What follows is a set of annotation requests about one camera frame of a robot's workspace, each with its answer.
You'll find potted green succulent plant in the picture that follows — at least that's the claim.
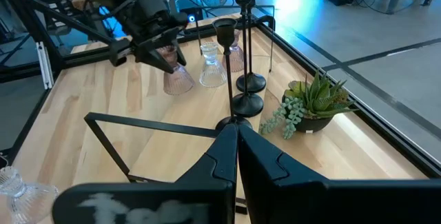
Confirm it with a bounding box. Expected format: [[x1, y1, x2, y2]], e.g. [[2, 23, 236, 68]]
[[258, 70, 359, 141]]

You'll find black table border rail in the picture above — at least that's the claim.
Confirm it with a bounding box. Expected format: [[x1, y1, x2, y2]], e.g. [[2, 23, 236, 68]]
[[0, 13, 441, 180]]

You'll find clear ribbed glass candle holder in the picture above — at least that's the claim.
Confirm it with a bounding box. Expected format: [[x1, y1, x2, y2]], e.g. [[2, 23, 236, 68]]
[[0, 165, 60, 224], [199, 41, 228, 88]]

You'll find white aluminium rail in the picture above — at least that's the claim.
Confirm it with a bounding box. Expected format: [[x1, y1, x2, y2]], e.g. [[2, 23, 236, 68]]
[[35, 40, 55, 91]]

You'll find pink ribbed glass candle holder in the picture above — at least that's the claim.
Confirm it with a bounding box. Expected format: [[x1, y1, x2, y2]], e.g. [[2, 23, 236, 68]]
[[222, 29, 245, 74], [156, 44, 196, 96]]

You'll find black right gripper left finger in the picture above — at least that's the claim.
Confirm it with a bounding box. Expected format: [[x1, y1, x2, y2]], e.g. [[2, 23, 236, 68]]
[[51, 123, 239, 224]]

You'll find tall black metal candlestick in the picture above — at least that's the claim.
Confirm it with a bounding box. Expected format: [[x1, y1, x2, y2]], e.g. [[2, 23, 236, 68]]
[[236, 0, 267, 94], [212, 17, 254, 132], [232, 0, 265, 119]]

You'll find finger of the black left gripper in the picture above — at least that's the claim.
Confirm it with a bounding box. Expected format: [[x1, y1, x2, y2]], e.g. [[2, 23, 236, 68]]
[[166, 26, 188, 68], [135, 40, 176, 74]]

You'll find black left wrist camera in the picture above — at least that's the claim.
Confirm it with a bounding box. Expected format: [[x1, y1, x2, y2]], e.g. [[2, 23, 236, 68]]
[[132, 0, 175, 21]]

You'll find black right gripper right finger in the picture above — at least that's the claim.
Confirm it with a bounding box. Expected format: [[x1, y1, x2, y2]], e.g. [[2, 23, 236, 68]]
[[238, 123, 441, 224]]

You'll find black rig frame strut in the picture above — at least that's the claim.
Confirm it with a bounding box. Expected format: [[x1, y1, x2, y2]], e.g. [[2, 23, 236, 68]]
[[0, 0, 139, 83]]

